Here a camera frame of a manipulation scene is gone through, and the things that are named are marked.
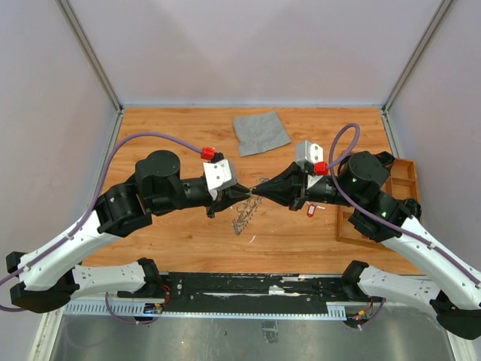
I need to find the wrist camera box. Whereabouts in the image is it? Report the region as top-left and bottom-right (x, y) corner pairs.
(295, 140), (324, 189)
(203, 159), (237, 200)

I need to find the rolled black tie top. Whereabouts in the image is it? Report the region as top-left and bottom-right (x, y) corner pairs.
(376, 151), (395, 169)

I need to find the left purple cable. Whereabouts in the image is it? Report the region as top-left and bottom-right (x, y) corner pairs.
(0, 131), (215, 313)

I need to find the red key tag lower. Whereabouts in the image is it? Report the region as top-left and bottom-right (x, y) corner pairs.
(307, 202), (325, 218)

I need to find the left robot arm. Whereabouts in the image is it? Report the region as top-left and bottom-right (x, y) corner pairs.
(6, 150), (250, 314)

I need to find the wooden compartment tray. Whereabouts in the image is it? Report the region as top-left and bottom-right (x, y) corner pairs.
(336, 159), (419, 249)

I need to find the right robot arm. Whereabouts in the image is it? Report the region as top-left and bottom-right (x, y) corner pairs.
(253, 151), (480, 340)

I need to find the rolled dark tie right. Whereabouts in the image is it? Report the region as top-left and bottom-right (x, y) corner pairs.
(404, 198), (422, 220)

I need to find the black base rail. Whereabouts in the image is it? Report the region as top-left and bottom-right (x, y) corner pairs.
(114, 272), (371, 314)

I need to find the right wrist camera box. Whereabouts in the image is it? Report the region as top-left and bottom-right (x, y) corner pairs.
(295, 140), (324, 189)

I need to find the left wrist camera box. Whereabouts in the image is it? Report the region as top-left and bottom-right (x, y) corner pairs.
(203, 159), (237, 200)

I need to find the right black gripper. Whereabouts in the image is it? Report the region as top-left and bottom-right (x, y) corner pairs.
(252, 162), (362, 211)

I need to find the grey cloth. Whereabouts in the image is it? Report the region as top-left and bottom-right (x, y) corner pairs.
(233, 111), (291, 156)

